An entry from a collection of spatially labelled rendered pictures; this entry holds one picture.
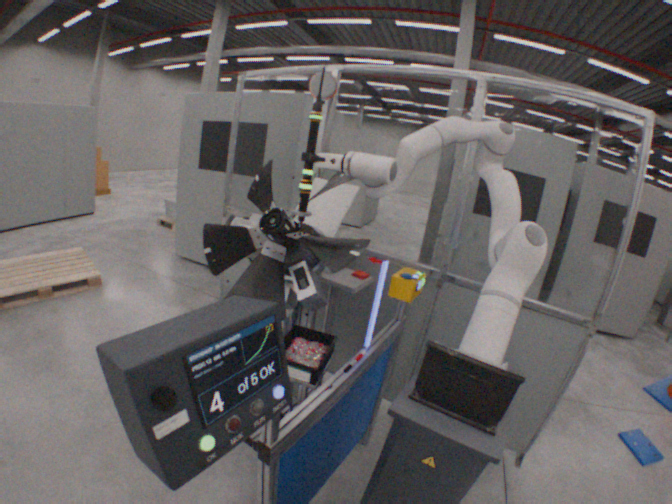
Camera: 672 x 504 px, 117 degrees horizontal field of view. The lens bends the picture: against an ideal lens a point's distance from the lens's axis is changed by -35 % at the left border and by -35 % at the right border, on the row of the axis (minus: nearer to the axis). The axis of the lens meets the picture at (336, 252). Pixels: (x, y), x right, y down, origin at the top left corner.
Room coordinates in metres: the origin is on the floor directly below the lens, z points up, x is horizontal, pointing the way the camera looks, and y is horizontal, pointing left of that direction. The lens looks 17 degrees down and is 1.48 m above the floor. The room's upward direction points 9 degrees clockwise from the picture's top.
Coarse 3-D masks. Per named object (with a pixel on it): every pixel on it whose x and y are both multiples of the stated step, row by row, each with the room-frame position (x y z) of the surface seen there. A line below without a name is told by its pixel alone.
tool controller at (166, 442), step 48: (144, 336) 0.30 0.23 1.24; (192, 336) 0.31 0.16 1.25; (240, 336) 0.36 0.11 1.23; (144, 384) 0.23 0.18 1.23; (192, 384) 0.27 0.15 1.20; (240, 384) 0.33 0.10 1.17; (288, 384) 0.41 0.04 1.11; (144, 432) 0.20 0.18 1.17; (192, 432) 0.25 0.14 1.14; (240, 432) 0.31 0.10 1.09
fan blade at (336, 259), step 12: (300, 240) 1.06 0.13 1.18; (312, 240) 1.07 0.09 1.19; (324, 240) 1.08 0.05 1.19; (336, 240) 1.09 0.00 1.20; (348, 240) 1.10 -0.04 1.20; (360, 240) 1.09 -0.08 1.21; (312, 252) 0.99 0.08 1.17; (324, 252) 1.00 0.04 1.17; (336, 252) 1.00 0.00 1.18; (348, 252) 1.00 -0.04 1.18; (360, 252) 1.01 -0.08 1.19; (324, 264) 0.94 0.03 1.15; (336, 264) 0.94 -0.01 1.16; (348, 264) 0.95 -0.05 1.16
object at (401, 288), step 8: (400, 272) 1.22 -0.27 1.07; (408, 272) 1.23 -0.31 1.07; (416, 272) 1.25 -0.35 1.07; (392, 280) 1.16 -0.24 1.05; (400, 280) 1.15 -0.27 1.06; (408, 280) 1.14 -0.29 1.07; (416, 280) 1.15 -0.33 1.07; (392, 288) 1.16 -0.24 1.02; (400, 288) 1.15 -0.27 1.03; (408, 288) 1.13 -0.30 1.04; (392, 296) 1.16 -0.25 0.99; (400, 296) 1.14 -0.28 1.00; (408, 296) 1.13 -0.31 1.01; (416, 296) 1.19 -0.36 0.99
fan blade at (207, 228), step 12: (204, 228) 1.22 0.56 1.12; (216, 228) 1.20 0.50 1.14; (228, 228) 1.19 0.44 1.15; (240, 228) 1.18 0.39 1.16; (204, 240) 1.20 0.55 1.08; (216, 240) 1.19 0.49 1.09; (228, 240) 1.18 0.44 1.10; (240, 240) 1.17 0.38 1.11; (204, 252) 1.19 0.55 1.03; (216, 252) 1.18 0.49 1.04; (228, 252) 1.18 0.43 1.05; (240, 252) 1.18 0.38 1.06; (252, 252) 1.18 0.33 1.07; (216, 264) 1.17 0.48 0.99; (228, 264) 1.17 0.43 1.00
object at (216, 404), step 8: (224, 384) 0.31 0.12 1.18; (208, 392) 0.29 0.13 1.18; (216, 392) 0.30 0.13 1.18; (224, 392) 0.31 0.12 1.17; (200, 400) 0.27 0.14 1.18; (208, 400) 0.28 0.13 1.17; (216, 400) 0.29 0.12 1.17; (224, 400) 0.30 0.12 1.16; (208, 408) 0.28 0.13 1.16; (216, 408) 0.29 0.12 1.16; (224, 408) 0.30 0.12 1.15; (232, 408) 0.31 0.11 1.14; (208, 416) 0.28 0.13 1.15; (216, 416) 0.28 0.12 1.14; (208, 424) 0.27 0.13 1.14
